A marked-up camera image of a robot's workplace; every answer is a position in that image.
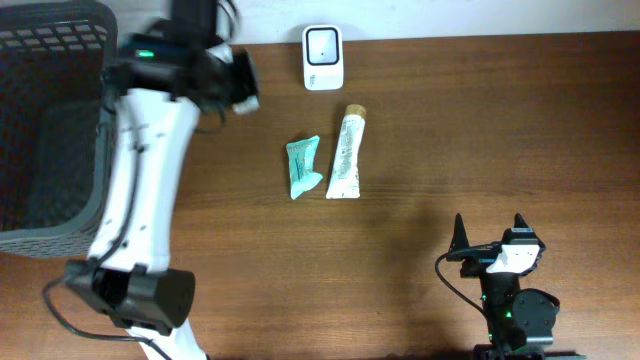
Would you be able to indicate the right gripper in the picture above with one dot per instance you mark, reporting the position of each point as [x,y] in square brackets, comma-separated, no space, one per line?
[477,259]

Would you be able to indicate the white floral cream tube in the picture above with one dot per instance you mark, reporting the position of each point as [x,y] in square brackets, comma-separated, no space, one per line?
[344,181]

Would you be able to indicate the grey plastic mesh basket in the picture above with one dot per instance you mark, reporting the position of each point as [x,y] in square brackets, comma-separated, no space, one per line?
[57,139]

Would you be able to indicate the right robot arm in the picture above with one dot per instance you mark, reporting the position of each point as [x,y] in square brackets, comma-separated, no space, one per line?
[519,320]

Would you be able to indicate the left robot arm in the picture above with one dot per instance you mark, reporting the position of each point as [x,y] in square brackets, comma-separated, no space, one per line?
[162,81]

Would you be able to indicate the teal wet wipes pack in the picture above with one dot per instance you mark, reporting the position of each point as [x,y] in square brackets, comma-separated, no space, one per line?
[301,157]

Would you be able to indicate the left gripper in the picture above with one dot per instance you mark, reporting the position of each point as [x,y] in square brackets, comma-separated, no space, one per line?
[247,81]

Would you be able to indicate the white barcode scanner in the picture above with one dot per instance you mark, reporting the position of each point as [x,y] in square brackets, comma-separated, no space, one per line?
[323,57]

